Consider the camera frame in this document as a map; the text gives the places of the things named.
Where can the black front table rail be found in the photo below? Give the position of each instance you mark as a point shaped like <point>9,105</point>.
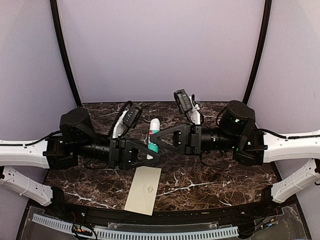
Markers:
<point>239,214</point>

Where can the left black frame post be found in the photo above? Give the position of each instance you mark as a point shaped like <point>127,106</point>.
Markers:
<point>63,51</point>

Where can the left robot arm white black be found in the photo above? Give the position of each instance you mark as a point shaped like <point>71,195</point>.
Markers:
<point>60,150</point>

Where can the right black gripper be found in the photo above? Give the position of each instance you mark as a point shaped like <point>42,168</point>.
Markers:
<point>187,139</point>

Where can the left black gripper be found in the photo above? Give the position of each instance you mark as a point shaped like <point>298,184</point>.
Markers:
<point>124,153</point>

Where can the right black frame post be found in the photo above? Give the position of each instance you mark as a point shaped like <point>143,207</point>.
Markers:
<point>259,50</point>

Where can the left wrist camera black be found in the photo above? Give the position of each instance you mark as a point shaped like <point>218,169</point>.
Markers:
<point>126,119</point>

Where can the small circuit board with wires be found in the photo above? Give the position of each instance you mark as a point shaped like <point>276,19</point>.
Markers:
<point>78,230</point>

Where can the black frame post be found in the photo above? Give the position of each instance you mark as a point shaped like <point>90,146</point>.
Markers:
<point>63,51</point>
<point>259,50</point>

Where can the cream paper envelope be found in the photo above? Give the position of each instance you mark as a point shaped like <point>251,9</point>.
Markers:
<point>143,190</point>

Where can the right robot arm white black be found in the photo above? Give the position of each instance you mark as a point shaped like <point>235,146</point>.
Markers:
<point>250,146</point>

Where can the white slotted cable duct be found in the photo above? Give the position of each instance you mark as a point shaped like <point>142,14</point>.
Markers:
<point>107,234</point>

